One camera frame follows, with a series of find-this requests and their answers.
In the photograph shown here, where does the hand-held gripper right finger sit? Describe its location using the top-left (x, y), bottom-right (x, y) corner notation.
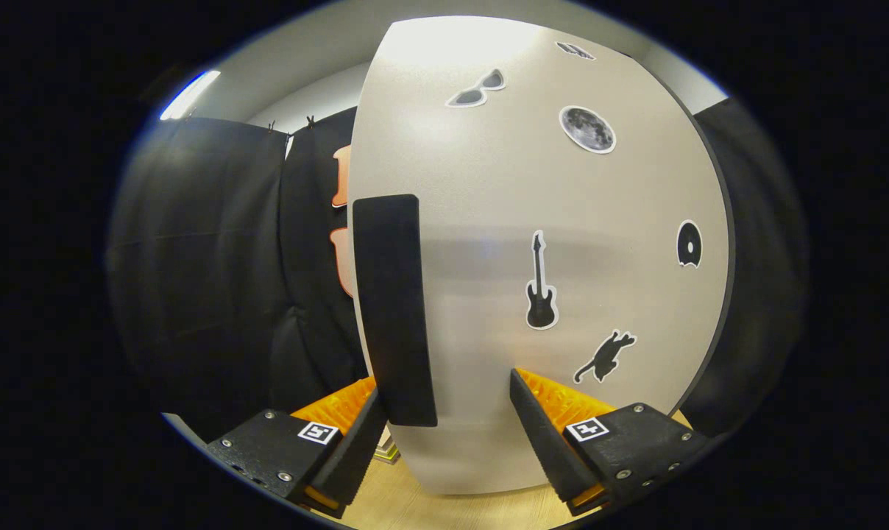
top-left (509, 368), bottom-right (712, 516)

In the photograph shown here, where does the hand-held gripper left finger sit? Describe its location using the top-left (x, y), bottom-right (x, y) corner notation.
top-left (206, 377), bottom-right (388, 518)

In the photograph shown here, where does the black door handle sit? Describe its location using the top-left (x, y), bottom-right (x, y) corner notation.
top-left (352, 194), bottom-right (439, 428)

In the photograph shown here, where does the black backdrop cloth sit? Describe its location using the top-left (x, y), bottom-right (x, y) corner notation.
top-left (106, 96), bottom-right (810, 442)

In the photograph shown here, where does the beige cover book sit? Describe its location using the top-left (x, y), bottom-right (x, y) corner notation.
top-left (373, 427), bottom-right (401, 464)

